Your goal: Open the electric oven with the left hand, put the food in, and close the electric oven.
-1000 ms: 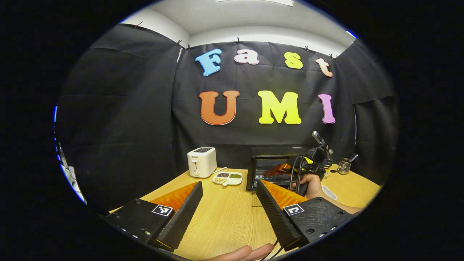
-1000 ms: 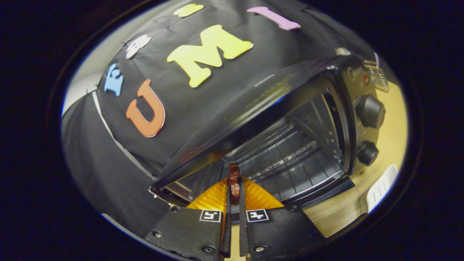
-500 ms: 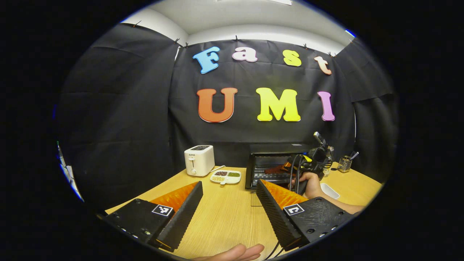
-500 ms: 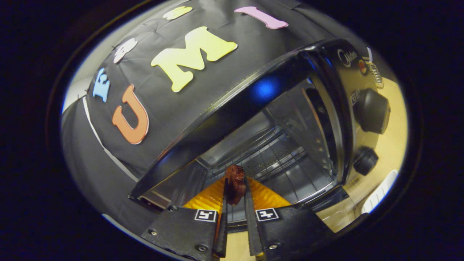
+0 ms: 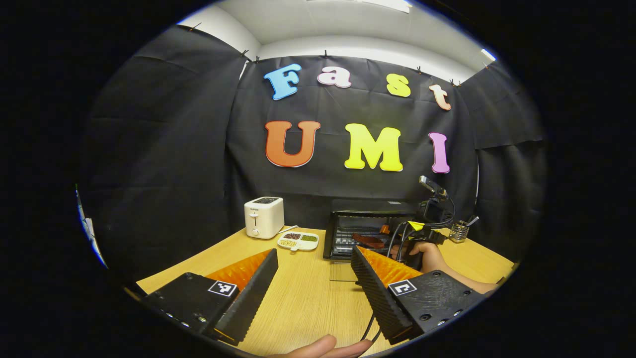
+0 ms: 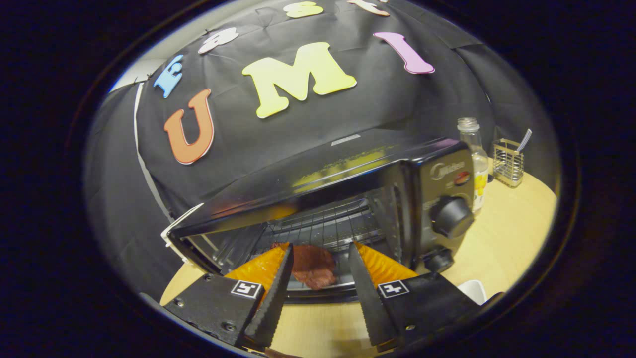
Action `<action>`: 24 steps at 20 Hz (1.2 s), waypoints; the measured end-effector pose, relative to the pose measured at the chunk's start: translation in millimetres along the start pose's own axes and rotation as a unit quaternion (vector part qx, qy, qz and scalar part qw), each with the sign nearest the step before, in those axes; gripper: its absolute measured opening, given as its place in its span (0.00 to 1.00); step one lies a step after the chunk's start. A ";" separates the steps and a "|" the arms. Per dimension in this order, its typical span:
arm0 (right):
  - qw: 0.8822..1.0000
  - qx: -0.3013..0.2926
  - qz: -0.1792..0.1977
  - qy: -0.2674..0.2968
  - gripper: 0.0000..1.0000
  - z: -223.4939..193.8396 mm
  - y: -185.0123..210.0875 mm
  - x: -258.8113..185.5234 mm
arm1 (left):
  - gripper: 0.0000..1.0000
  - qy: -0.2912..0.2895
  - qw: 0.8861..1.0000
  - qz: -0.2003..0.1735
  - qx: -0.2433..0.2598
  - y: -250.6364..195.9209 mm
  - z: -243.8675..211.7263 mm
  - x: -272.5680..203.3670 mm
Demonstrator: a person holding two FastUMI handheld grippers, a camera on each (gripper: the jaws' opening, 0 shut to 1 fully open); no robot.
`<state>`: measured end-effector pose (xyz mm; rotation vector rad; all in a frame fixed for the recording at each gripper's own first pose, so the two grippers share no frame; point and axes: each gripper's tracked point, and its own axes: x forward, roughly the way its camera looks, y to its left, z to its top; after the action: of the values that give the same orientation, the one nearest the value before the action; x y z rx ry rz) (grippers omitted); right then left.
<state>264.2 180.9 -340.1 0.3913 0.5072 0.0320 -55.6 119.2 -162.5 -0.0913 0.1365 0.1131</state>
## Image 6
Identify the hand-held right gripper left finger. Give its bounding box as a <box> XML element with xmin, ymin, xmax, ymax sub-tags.
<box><xmin>163</xmin><ymin>242</ymin><xmax>295</xmax><ymax>349</ymax></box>

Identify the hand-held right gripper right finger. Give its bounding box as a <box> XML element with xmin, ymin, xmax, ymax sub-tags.
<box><xmin>347</xmin><ymin>242</ymin><xmax>480</xmax><ymax>348</ymax></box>

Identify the brown meat piece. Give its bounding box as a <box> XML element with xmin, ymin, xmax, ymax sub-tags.
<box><xmin>272</xmin><ymin>242</ymin><xmax>337</xmax><ymax>291</ymax></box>

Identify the black electric oven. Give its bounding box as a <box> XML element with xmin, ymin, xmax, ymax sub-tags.
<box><xmin>166</xmin><ymin>128</ymin><xmax>476</xmax><ymax>305</ymax></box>

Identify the white rectangular tray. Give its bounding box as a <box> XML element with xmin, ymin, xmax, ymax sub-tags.
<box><xmin>457</xmin><ymin>279</ymin><xmax>488</xmax><ymax>306</ymax></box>

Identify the clear glass bottle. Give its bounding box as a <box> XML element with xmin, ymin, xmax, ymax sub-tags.
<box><xmin>457</xmin><ymin>117</ymin><xmax>490</xmax><ymax>215</ymax></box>

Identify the metal wire holder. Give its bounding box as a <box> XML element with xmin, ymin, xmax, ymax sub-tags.
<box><xmin>492</xmin><ymin>138</ymin><xmax>526</xmax><ymax>188</ymax></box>

